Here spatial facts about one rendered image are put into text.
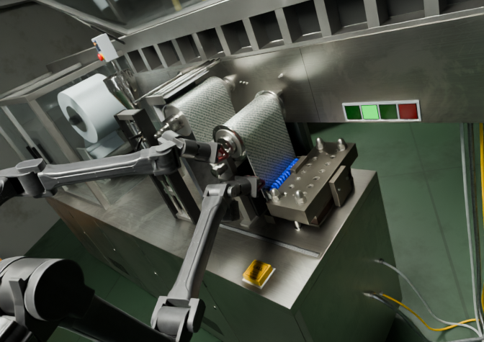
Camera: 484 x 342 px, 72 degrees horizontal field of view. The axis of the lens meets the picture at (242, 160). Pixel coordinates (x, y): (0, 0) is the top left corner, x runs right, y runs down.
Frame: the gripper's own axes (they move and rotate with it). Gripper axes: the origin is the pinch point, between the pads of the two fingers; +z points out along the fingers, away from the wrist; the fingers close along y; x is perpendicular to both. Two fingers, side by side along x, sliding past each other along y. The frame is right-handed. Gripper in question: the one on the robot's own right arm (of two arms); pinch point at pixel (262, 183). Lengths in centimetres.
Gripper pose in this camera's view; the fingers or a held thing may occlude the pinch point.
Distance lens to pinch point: 122.4
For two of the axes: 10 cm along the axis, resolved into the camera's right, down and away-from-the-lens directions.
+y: 7.2, 0.8, -6.9
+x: 0.0, -9.9, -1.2
